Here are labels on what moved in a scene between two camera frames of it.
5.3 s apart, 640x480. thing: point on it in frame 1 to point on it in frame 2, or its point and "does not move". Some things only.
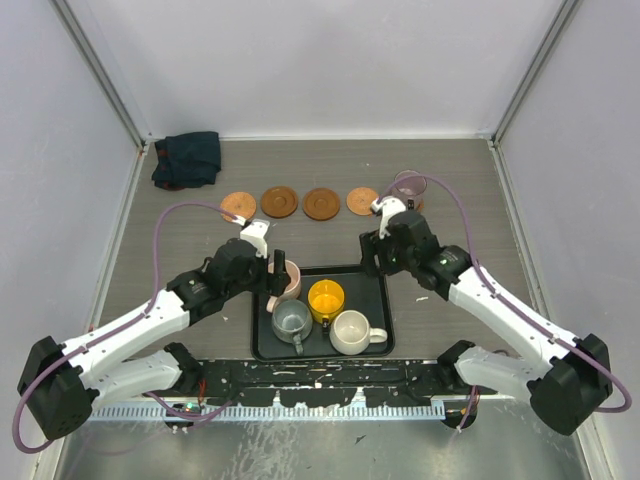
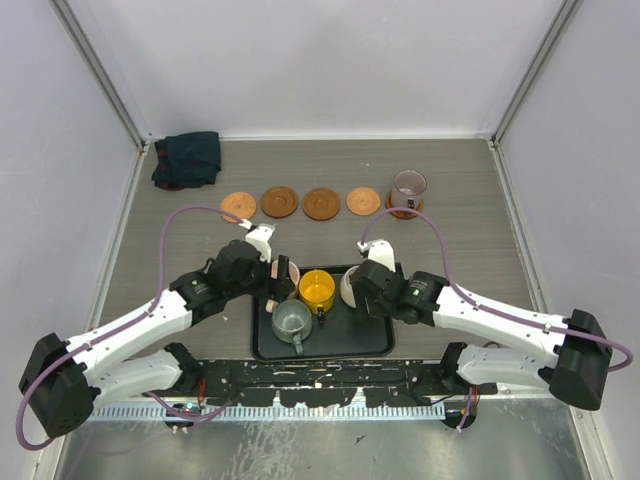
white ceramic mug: [350, 333] to [345, 287]
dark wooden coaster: [279, 202] does not move
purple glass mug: [409, 185] does not move
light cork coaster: [238, 203] does not move
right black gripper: [371, 245] to [362, 306]
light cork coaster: [359, 200] does not move
